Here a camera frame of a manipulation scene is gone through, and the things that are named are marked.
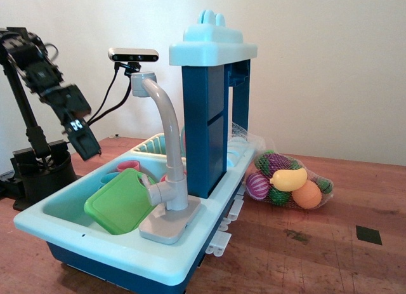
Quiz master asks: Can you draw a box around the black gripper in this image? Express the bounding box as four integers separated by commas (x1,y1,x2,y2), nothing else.
40,84,102,161

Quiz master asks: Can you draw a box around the grey faucet lever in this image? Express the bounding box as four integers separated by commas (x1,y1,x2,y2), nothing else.
140,174,154,189

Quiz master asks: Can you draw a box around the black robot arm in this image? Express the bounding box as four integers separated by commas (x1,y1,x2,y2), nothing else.
1,27,102,211

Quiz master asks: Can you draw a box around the teal toy cup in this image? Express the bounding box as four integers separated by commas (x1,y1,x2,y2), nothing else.
100,172,119,187

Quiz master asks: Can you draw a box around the pink toy cup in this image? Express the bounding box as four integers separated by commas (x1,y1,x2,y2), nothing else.
117,160,140,172

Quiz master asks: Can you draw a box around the teal dish rack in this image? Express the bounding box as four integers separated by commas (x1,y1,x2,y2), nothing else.
131,133,166,156

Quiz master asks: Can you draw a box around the green toy cutting board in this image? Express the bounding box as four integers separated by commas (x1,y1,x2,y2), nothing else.
84,169,155,235

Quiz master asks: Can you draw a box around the blue toy sink unit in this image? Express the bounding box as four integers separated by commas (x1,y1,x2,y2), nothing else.
14,134,254,293

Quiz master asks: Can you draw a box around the grey toy faucet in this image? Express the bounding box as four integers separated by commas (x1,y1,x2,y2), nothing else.
131,71,202,246

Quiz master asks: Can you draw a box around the blue toy shelf tower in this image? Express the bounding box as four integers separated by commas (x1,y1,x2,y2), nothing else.
169,10,258,199

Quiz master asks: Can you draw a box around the purple toy onion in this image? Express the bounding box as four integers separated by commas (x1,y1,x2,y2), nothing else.
246,173,270,200

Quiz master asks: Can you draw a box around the mesh bag of toy food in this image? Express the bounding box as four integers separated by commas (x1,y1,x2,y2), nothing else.
230,122,334,212

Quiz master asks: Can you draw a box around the yellow toy mango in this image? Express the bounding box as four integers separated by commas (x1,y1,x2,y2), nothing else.
270,168,308,192

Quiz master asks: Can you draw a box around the orange toy fruit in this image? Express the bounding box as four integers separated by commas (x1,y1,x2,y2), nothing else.
292,180,322,209

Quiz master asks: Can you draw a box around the black tape patch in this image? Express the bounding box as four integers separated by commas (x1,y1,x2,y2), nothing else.
356,225,383,245

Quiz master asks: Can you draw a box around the black camera cable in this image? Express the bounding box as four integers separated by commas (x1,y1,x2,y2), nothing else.
88,62,133,126

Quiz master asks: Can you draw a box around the silver depth camera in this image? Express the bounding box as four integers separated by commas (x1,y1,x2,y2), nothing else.
108,48,159,62

